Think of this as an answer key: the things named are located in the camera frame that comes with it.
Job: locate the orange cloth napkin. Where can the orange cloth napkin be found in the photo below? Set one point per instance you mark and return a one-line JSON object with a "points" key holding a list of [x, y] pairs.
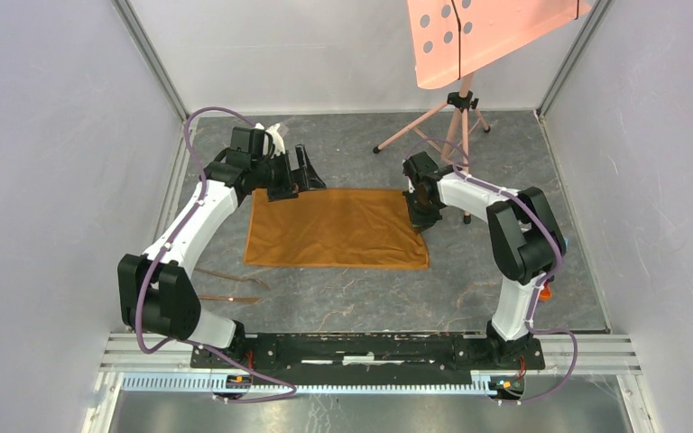
{"points": [[352, 228]]}

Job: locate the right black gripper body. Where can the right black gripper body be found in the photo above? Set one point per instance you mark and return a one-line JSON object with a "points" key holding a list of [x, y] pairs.
{"points": [[415, 204]]}

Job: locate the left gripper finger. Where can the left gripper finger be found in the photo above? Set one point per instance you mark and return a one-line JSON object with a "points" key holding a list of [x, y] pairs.
{"points": [[305, 176], [285, 191]]}

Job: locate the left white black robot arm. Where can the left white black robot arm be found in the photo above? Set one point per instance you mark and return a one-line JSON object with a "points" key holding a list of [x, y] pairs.
{"points": [[155, 289]]}

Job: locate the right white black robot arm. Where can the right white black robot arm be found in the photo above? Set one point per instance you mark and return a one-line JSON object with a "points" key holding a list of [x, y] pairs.
{"points": [[526, 242]]}

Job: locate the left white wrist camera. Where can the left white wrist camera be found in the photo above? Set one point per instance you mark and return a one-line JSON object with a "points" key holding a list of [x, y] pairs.
{"points": [[273, 143]]}

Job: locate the orange toy block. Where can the orange toy block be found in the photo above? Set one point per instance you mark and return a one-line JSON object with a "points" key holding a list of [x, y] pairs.
{"points": [[546, 293]]}

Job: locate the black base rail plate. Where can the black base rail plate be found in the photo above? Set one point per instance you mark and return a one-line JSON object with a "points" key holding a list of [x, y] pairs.
{"points": [[383, 358]]}

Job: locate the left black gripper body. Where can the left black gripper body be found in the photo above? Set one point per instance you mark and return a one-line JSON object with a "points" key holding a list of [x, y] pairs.
{"points": [[272, 171]]}

